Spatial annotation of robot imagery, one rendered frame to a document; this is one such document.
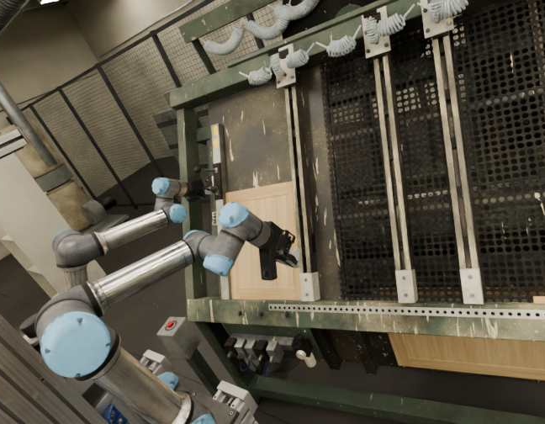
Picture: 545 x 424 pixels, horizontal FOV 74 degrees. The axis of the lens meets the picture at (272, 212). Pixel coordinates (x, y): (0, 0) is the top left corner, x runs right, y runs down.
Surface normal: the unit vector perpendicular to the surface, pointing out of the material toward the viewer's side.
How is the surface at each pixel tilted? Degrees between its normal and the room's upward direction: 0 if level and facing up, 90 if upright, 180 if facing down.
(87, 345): 82
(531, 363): 90
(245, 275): 53
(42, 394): 90
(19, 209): 90
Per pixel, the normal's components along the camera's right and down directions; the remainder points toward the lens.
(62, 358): 0.57, 0.01
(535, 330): -0.52, -0.04
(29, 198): 0.77, -0.01
